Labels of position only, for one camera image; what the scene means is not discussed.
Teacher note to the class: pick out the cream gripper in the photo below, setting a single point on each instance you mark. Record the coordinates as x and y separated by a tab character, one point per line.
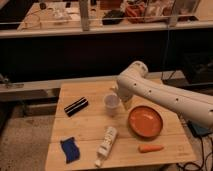
127	104

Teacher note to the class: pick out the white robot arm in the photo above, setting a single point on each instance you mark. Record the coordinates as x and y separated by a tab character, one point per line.
194	106

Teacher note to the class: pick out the orange plate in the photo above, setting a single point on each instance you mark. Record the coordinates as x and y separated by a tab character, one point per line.
145	121

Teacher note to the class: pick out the white tube bottle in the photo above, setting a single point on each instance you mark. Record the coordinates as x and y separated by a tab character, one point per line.
106	146

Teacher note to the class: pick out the orange carrot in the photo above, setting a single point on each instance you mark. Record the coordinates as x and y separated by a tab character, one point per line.
149	148

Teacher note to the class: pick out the black rectangular box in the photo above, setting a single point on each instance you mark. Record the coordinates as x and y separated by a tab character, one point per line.
76	106

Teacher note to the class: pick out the wooden table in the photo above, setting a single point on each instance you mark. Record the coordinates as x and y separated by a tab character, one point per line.
88	127

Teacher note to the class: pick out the black power adapter box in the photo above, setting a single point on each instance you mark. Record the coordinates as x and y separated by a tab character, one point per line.
197	131

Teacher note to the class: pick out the blue cloth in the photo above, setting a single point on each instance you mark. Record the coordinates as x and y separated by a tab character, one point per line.
70	149

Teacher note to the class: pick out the black bag on bench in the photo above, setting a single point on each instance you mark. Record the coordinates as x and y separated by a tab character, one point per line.
112	17

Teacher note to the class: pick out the red object on bench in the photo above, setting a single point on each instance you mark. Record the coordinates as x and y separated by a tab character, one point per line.
135	13

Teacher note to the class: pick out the grey metal post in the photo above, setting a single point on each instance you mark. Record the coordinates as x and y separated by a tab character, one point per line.
83	6

